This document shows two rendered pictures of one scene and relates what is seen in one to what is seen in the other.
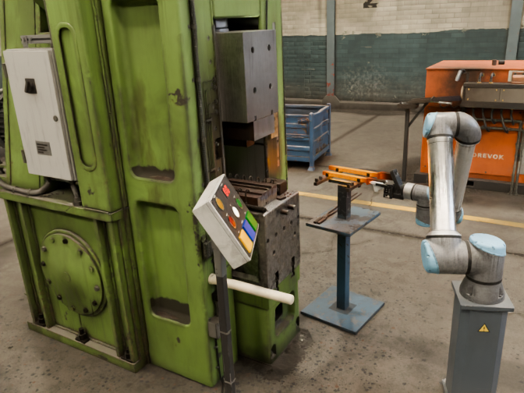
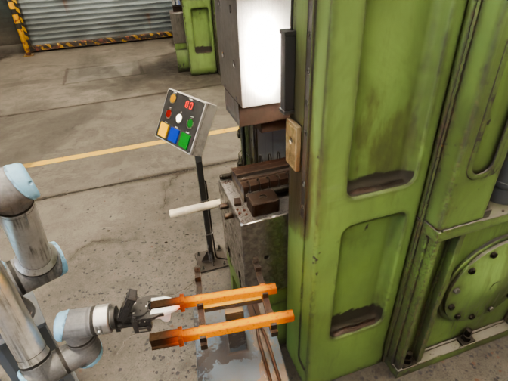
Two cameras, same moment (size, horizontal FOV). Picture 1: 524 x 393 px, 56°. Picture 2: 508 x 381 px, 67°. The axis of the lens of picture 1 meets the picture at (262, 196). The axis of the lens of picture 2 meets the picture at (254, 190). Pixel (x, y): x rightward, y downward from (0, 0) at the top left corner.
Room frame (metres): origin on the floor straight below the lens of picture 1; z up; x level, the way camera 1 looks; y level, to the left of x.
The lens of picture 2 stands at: (3.39, -1.07, 1.88)
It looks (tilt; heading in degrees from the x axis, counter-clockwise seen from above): 34 degrees down; 132
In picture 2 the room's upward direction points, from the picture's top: 3 degrees counter-clockwise
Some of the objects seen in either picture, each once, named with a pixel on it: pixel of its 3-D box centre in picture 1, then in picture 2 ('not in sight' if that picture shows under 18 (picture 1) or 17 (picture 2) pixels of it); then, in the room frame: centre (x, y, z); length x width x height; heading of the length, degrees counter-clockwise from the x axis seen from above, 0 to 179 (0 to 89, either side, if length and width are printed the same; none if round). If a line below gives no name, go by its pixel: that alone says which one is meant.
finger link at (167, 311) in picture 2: not in sight; (165, 314); (2.64, -0.67, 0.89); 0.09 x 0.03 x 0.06; 47
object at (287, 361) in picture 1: (281, 352); not in sight; (2.34, -0.07, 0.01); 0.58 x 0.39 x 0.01; 149
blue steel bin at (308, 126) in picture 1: (280, 133); not in sight; (6.47, -0.29, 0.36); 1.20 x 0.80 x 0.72; 65
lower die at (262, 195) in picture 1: (233, 191); (280, 173); (2.47, 0.15, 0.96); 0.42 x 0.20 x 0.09; 59
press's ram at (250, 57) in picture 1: (230, 73); (284, 38); (2.51, 0.13, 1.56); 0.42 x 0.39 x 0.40; 59
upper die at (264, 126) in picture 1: (228, 124); (280, 99); (2.47, 0.15, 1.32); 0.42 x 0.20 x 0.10; 59
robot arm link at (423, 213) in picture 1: (426, 214); (82, 348); (2.44, -0.88, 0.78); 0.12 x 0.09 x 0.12; 82
